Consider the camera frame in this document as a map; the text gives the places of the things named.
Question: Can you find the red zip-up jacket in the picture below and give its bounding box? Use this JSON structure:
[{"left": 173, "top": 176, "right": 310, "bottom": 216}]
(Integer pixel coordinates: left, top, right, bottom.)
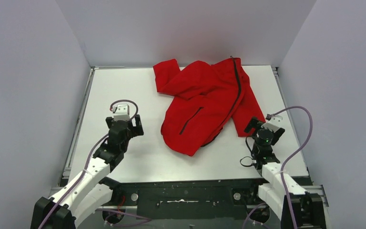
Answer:
[{"left": 153, "top": 57, "right": 264, "bottom": 156}]

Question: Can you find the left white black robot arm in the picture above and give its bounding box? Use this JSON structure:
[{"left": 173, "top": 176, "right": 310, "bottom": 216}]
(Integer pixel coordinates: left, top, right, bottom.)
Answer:
[{"left": 30, "top": 114, "right": 144, "bottom": 229}]

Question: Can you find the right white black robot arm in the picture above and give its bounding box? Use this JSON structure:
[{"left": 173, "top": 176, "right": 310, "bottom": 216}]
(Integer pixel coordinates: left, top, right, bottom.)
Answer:
[{"left": 244, "top": 116, "right": 327, "bottom": 229}]

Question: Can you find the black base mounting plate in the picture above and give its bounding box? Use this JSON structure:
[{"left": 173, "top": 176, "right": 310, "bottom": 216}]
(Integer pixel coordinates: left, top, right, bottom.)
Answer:
[{"left": 99, "top": 178, "right": 275, "bottom": 222}]

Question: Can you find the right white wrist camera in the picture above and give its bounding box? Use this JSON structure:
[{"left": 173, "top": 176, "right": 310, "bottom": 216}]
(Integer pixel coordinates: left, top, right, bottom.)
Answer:
[{"left": 261, "top": 114, "right": 283, "bottom": 132}]

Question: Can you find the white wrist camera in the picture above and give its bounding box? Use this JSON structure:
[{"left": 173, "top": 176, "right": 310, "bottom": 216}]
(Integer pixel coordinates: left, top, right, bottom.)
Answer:
[
  {"left": 261, "top": 114, "right": 283, "bottom": 132},
  {"left": 111, "top": 104, "right": 131, "bottom": 121}
]

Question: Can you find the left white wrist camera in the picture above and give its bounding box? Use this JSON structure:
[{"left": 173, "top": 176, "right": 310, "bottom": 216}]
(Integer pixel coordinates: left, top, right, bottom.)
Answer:
[{"left": 111, "top": 104, "right": 131, "bottom": 121}]

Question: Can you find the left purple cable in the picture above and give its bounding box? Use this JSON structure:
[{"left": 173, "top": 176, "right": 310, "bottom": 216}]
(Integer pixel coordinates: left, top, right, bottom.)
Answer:
[{"left": 38, "top": 99, "right": 140, "bottom": 229}]

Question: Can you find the aluminium table frame rail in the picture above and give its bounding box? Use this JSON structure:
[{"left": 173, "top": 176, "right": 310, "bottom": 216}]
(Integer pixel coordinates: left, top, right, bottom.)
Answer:
[{"left": 61, "top": 65, "right": 96, "bottom": 179}]

